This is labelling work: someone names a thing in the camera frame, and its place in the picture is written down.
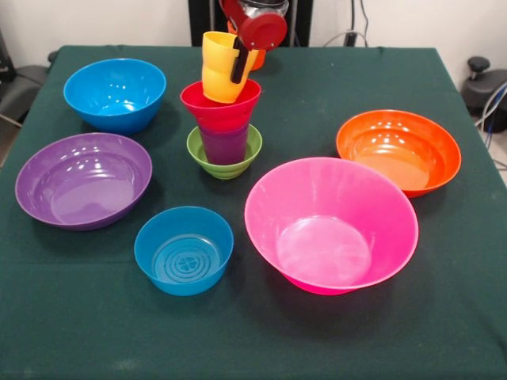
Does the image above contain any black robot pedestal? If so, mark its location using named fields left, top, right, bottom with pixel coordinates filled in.
left=189, top=0, right=314, bottom=48

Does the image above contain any orange plastic bowl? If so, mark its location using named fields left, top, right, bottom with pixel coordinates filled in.
left=336, top=109, right=463, bottom=200

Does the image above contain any yellow plastic cup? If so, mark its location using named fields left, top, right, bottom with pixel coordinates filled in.
left=201, top=31, right=261, bottom=105

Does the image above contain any black chair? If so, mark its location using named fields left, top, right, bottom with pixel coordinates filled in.
left=0, top=29, right=59, bottom=127

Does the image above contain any purple plastic bowl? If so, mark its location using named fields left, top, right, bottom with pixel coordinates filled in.
left=14, top=132, right=154, bottom=232

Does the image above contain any green plastic bowl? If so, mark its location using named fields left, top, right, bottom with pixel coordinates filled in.
left=186, top=124, right=263, bottom=181

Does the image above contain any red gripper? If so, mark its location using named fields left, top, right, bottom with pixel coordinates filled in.
left=218, top=0, right=289, bottom=86

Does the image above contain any small blue plastic bowl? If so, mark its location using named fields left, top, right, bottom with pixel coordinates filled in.
left=133, top=205, right=235, bottom=297

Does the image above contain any red plastic bowl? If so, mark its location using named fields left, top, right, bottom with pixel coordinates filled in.
left=180, top=78, right=263, bottom=135

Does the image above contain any black cable with plug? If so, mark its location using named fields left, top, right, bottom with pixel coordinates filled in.
left=343, top=0, right=370, bottom=48

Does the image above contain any white cable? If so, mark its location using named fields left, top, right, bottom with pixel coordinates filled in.
left=322, top=30, right=349, bottom=48

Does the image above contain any pink plastic bowl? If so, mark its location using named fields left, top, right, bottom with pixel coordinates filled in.
left=244, top=157, right=420, bottom=296

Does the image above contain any grey and blue cable bundle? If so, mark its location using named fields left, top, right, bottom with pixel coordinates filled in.
left=474, top=81, right=507, bottom=138

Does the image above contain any orange plastic cup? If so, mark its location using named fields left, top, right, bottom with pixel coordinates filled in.
left=227, top=20, right=268, bottom=72

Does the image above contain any purple plastic cup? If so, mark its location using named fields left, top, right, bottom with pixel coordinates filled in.
left=199, top=124, right=251, bottom=166

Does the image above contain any dark green tablecloth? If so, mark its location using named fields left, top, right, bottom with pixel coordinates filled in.
left=0, top=44, right=507, bottom=380

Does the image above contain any large blue plastic bowl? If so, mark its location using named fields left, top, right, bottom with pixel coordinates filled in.
left=63, top=58, right=167, bottom=136

